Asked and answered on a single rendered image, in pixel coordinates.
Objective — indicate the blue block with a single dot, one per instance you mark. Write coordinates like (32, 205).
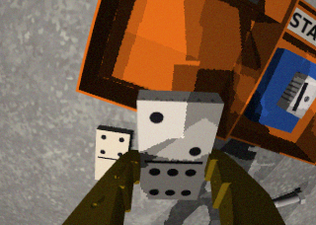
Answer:
(263, 107)

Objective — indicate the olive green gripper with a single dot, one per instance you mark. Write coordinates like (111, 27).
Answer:
(239, 198)

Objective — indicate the orange three-compartment bin rack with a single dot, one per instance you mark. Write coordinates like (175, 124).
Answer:
(215, 46)

